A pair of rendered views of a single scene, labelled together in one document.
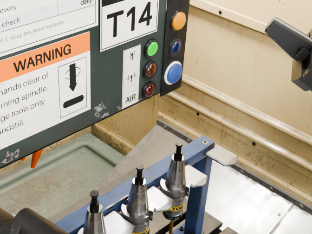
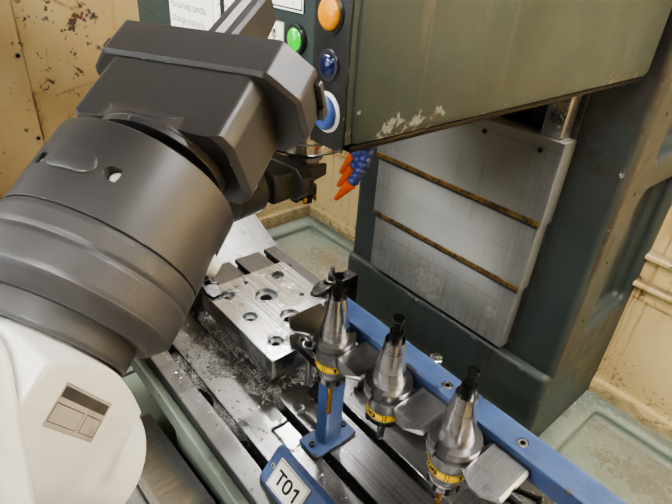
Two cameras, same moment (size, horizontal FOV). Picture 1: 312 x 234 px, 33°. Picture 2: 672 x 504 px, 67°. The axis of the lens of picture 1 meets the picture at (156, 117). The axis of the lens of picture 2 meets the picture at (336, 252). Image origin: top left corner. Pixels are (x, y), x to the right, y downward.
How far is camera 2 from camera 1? 0.89 m
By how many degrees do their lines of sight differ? 78
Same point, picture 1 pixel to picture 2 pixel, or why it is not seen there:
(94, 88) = not seen: hidden behind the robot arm
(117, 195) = (411, 358)
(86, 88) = not seen: hidden behind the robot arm
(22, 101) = (192, 13)
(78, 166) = not seen: outside the picture
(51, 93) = (208, 21)
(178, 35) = (334, 45)
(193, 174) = (497, 474)
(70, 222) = (357, 314)
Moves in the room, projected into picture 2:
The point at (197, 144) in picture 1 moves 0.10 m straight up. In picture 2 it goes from (592, 491) to (626, 427)
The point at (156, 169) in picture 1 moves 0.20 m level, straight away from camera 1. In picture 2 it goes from (485, 411) to (655, 437)
